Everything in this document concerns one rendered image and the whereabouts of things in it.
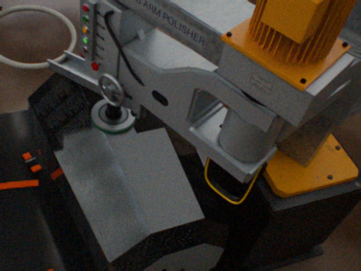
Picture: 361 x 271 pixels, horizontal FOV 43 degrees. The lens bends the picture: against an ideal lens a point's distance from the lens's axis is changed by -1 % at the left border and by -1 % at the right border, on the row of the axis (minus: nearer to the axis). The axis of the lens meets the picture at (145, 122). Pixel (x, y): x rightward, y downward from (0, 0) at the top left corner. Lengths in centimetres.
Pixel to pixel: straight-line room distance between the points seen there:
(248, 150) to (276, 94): 32
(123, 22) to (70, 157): 85
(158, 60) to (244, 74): 44
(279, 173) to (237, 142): 79
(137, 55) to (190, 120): 31
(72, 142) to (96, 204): 38
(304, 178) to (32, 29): 272
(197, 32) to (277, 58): 27
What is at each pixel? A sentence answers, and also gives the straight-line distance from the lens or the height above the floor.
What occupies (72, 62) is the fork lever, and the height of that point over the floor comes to 95.
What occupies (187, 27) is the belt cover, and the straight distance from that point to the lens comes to 145.
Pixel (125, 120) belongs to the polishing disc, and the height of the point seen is 89.
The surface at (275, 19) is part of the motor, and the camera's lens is 118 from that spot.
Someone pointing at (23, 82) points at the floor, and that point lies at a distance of 368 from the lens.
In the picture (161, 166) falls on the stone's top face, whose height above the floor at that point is 87.
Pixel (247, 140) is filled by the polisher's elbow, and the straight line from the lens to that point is 155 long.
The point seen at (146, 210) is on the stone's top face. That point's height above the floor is 87.
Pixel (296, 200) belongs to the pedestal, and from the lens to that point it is 234.
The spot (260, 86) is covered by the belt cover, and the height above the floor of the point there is 167.
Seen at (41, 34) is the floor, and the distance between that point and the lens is 413.
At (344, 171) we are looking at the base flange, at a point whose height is 78.
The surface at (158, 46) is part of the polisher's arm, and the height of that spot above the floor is 143.
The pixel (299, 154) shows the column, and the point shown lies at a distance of 238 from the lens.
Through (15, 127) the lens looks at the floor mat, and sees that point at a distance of 335.
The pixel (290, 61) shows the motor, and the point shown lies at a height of 176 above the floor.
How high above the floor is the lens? 253
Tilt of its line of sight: 48 degrees down
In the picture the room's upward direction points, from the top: 10 degrees clockwise
